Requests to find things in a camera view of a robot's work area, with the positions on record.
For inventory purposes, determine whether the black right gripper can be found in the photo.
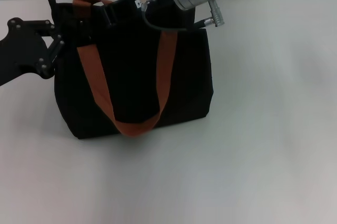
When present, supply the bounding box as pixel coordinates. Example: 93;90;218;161
101;0;197;33

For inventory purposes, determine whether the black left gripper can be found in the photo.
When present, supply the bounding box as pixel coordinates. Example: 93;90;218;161
0;17;66;87

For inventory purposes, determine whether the black bag with brown handles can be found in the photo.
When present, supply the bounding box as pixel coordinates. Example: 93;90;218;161
47;0;214;140

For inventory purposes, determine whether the gripper cable with metal plugs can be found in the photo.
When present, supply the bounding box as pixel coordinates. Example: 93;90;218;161
138;0;226;32

